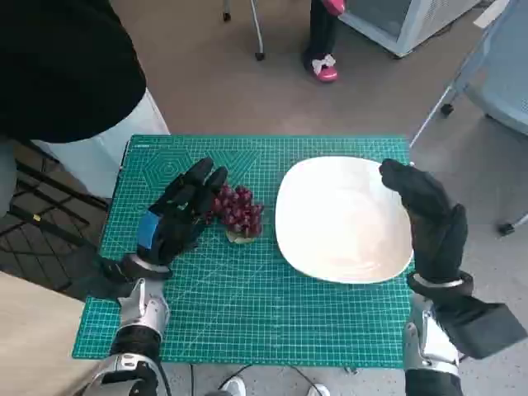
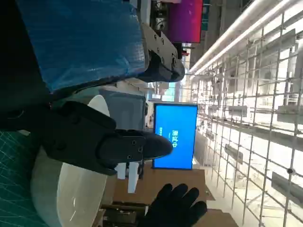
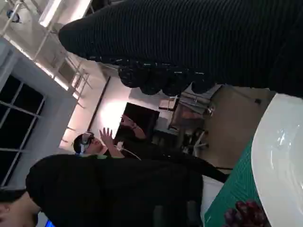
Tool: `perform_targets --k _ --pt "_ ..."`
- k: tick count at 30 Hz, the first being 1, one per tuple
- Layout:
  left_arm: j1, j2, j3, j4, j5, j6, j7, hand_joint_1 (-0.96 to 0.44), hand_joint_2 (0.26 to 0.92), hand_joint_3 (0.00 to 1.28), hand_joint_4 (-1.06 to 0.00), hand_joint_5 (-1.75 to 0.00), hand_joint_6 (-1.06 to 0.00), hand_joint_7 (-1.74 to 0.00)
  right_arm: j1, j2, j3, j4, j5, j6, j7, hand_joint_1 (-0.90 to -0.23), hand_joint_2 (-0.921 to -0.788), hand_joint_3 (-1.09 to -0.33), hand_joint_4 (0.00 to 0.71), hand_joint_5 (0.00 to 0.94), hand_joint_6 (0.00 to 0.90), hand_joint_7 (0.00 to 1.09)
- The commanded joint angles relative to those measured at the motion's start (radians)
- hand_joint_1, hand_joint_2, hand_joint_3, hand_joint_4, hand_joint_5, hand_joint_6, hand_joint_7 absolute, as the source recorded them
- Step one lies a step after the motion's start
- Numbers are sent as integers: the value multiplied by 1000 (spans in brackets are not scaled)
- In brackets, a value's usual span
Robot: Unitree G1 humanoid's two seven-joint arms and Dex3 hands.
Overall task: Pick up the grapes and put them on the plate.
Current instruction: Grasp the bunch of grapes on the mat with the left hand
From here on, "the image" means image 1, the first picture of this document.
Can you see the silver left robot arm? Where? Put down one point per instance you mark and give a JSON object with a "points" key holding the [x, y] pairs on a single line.
{"points": [[142, 313]]}

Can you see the red toy grape bunch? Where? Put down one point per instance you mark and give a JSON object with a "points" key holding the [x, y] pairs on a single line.
{"points": [[239, 210]]}

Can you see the green cutting mat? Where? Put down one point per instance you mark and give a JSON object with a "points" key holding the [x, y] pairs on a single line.
{"points": [[247, 297]]}

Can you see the white rounded foot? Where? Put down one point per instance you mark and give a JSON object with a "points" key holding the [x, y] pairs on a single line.
{"points": [[234, 387], [318, 390]]}

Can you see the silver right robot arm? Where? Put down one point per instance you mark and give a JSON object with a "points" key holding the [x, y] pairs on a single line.
{"points": [[429, 342]]}

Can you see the grey chair legs with casters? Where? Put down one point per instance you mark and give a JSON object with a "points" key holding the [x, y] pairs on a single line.
{"points": [[259, 56]]}

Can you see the black metal rack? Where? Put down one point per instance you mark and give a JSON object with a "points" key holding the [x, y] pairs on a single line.
{"points": [[41, 198]]}

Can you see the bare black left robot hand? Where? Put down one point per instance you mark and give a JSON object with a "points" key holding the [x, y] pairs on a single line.
{"points": [[173, 222]]}

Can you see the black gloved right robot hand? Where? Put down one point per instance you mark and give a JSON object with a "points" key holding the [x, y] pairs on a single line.
{"points": [[437, 231]]}

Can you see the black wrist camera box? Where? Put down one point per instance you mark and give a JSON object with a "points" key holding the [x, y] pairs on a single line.
{"points": [[478, 330], [99, 272]]}

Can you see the blue-grey mesh chair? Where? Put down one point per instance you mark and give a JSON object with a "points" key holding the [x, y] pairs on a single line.
{"points": [[503, 82]]}

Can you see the white square plate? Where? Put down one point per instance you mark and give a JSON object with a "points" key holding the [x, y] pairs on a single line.
{"points": [[338, 222]]}

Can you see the beige wooden board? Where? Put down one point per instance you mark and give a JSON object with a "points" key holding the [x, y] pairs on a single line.
{"points": [[33, 338]]}

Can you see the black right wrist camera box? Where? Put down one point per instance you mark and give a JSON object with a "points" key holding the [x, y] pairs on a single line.
{"points": [[478, 330]]}

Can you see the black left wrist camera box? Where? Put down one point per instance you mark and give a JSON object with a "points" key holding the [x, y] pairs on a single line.
{"points": [[99, 272]]}

